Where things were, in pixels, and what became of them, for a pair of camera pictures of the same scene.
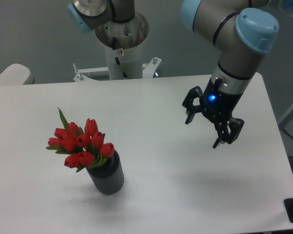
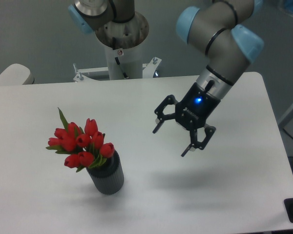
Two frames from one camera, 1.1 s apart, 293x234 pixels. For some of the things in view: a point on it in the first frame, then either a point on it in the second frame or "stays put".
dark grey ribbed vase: [109, 178] stays put
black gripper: [219, 107] to [196, 107]
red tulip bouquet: [89, 145] stays put
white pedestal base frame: [149, 69] stays put
